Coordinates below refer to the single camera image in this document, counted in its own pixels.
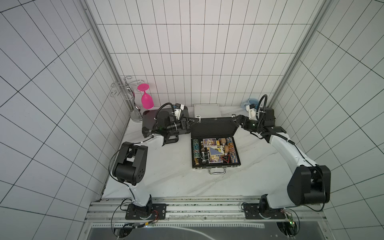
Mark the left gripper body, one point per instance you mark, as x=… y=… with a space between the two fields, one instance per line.
x=173 y=125

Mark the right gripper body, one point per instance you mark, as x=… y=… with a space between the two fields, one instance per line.
x=243 y=121

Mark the black poker case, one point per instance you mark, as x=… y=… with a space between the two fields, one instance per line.
x=213 y=145
x=149 y=119

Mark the silver poker case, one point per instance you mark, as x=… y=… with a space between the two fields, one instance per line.
x=207 y=111

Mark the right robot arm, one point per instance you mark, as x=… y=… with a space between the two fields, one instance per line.
x=310 y=183

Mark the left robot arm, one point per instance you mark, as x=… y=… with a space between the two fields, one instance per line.
x=131 y=159

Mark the blue round object behind case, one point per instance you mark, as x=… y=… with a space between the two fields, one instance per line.
x=250 y=101

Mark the pink hourglass object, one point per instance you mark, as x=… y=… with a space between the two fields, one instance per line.
x=147 y=100

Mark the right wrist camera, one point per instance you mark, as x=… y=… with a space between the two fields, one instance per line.
x=251 y=111

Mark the chrome wire wall rack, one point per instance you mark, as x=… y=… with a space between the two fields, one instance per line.
x=126 y=89

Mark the aluminium mounting rail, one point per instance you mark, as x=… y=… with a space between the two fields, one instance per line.
x=200 y=212

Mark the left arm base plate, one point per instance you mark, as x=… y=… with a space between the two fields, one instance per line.
x=149 y=212

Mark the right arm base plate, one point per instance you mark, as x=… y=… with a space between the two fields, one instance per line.
x=255 y=212

